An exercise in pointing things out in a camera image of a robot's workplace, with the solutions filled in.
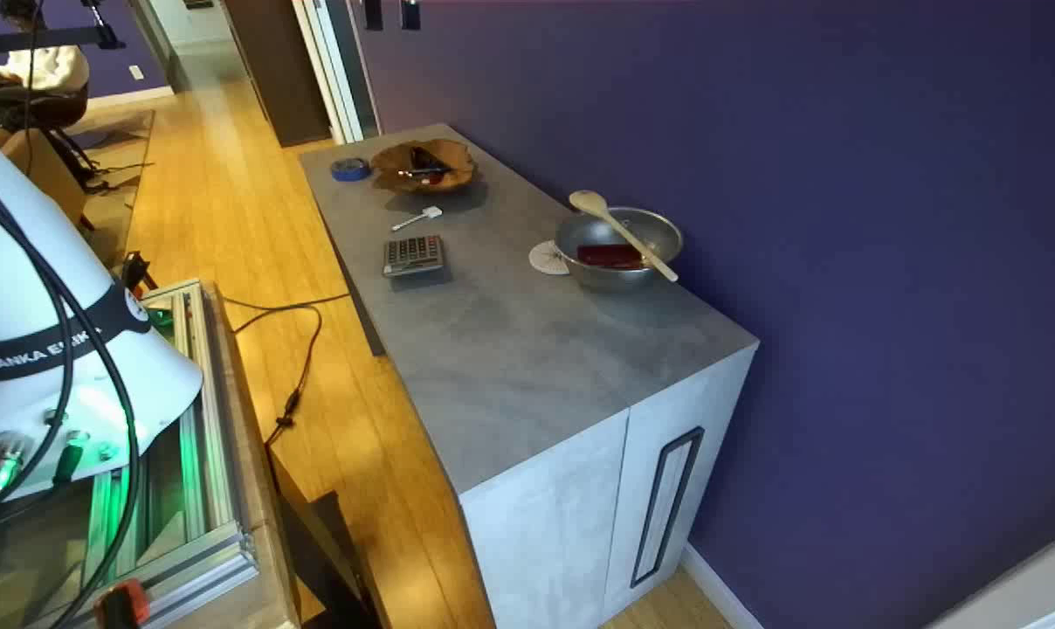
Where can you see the white door frame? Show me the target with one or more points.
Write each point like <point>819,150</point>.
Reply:
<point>342,63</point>

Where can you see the white baseboard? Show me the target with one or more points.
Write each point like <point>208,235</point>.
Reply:
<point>720,588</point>

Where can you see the dark sunglasses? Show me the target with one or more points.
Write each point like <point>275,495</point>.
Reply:
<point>427,169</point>

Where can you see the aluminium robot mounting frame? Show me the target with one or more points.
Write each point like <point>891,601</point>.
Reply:
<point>202,489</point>

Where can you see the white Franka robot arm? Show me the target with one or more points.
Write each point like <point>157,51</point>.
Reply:
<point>41,280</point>

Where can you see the black ridged rectangular dish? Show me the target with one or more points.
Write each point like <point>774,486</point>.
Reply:
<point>419,258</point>

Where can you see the silver metal bowl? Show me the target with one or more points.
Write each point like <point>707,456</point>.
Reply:
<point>654,235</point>

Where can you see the white ledge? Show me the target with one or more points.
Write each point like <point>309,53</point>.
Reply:
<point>1023,588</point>

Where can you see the white round coaster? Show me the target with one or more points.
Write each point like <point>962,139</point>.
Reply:
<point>543,259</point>

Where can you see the black office chair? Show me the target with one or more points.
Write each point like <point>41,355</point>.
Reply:
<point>32,87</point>

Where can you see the wooden spoon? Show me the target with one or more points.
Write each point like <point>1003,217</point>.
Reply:
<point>619,228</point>

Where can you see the dark wooden floor stand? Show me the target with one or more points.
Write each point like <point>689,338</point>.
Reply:
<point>330,560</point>

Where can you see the red item inside bowl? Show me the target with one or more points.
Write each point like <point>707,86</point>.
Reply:
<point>607,258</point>

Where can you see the dark wooden door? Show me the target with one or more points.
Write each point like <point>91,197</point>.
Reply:
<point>278,70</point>

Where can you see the white wall socket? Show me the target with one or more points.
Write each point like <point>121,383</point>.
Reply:
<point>135,70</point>

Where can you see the small silver spoon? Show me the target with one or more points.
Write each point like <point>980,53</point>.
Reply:
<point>419,217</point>

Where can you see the grey concrete-look cabinet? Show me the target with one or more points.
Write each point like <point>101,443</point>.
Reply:
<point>516,351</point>

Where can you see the red clamp knob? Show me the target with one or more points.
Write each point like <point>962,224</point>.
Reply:
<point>129,607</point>

